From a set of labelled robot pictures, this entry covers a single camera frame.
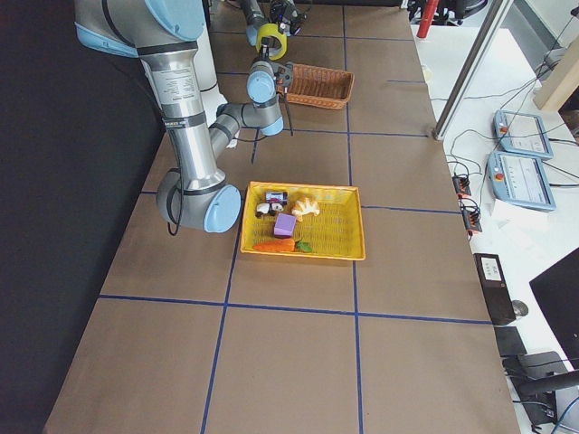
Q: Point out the small printed can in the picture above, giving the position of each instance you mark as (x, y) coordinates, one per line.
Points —
(277, 197)

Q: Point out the brown wicker basket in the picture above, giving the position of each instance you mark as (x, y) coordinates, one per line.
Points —
(320, 87)

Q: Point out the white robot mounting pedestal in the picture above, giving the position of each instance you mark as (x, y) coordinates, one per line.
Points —
(207, 81)

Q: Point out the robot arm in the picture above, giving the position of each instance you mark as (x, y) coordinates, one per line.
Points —
(171, 41)
(255, 18)

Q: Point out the toy panda figure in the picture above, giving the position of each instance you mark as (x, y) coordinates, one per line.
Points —
(271, 209)

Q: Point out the toy orange carrot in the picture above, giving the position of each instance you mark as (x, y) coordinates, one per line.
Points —
(283, 246)

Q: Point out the near teach pendant tablet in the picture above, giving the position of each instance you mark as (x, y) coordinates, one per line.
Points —
(520, 180)

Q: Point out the teach pendant tablet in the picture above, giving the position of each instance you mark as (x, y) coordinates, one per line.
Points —
(520, 180)
(522, 133)

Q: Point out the aluminium frame post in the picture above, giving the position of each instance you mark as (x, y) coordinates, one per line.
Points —
(495, 17)

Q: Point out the black monitor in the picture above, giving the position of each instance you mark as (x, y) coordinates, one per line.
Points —
(556, 292)

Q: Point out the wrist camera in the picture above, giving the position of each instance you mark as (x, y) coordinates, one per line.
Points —
(284, 77)

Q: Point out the toy croissant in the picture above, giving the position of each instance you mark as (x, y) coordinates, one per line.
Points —
(304, 206)

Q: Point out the yellow tape roll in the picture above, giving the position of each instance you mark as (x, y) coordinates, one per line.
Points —
(278, 39)

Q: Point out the purple foam cube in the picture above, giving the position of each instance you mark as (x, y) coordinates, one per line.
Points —
(284, 226)

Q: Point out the yellow woven plastic basket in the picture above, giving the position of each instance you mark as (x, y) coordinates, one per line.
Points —
(337, 233)

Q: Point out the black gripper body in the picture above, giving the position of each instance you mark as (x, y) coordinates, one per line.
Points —
(262, 53)
(278, 7)

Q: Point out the black power box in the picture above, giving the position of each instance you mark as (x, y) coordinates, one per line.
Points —
(494, 289)

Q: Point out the far teach pendant tablet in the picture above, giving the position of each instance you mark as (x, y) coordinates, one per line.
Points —
(522, 133)

